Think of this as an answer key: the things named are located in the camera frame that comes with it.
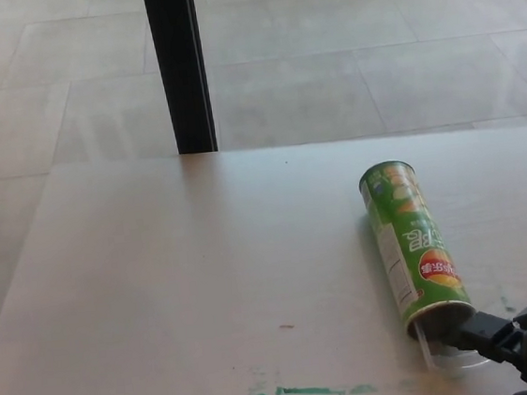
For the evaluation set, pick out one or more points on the green chips can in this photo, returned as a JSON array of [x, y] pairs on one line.
[[409, 239]]

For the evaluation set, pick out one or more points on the black vertical post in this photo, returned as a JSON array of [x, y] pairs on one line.
[[180, 67]]

